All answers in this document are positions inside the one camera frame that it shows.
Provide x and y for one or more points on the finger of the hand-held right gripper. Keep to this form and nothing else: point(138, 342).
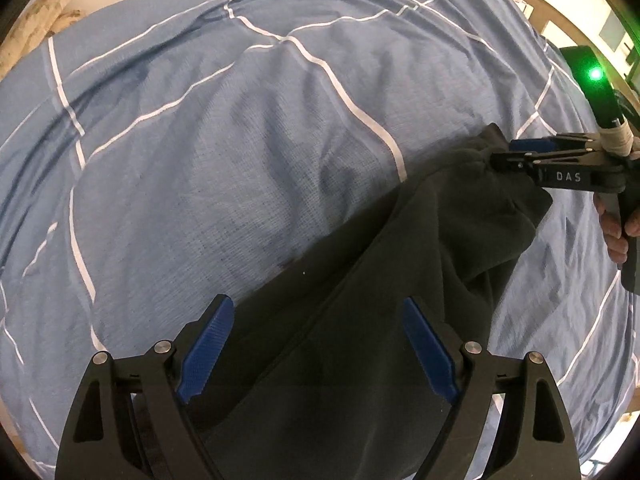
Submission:
point(537, 152)

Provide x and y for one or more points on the blue checked bed cover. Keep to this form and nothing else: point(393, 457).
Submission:
point(210, 150)

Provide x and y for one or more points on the dark green pants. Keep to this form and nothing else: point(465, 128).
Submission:
point(360, 340)

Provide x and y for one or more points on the beige patterned pillow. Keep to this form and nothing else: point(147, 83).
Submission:
point(37, 17)

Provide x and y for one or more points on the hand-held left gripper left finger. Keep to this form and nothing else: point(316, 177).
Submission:
point(206, 350)

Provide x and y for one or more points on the wooden bed frame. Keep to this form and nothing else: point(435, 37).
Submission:
point(555, 7)

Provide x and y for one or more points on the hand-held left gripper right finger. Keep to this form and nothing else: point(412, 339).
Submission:
point(429, 350)

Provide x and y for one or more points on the person's right hand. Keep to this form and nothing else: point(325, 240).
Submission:
point(616, 232)

